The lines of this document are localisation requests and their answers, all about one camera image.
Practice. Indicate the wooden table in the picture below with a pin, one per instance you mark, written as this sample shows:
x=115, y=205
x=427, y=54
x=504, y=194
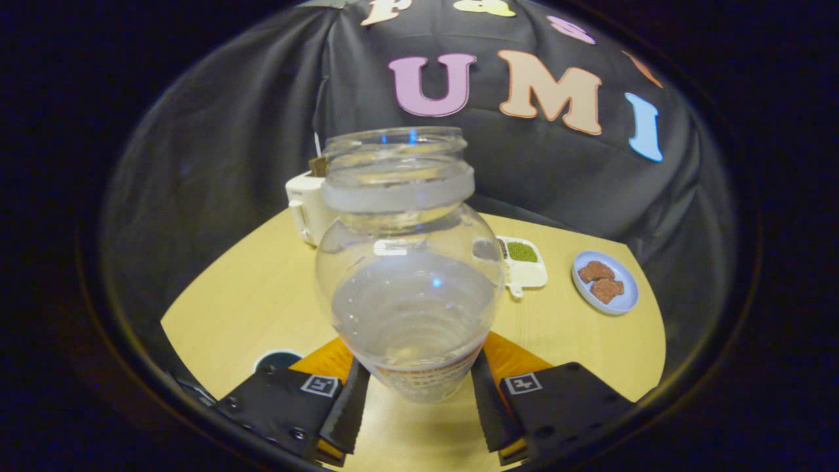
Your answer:
x=249, y=295

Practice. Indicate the brown toast slice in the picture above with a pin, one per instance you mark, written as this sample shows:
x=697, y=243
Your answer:
x=318, y=166

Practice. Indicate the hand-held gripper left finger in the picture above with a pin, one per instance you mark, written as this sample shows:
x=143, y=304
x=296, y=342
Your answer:
x=347, y=413

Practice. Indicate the brown cookie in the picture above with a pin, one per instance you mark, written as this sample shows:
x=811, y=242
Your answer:
x=607, y=290
x=596, y=270

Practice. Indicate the small blue plate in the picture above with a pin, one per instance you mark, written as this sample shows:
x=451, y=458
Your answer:
x=628, y=295

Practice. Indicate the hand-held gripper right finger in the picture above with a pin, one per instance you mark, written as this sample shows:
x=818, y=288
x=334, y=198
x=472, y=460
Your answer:
x=490, y=413

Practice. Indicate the white toaster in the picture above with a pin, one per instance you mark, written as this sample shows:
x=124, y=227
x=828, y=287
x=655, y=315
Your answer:
x=305, y=210

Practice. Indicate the clear plastic juice bottle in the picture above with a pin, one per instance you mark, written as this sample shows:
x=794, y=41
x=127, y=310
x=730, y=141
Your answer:
x=409, y=288

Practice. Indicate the white divided snack tray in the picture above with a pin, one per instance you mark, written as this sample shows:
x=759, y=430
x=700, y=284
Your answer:
x=527, y=272

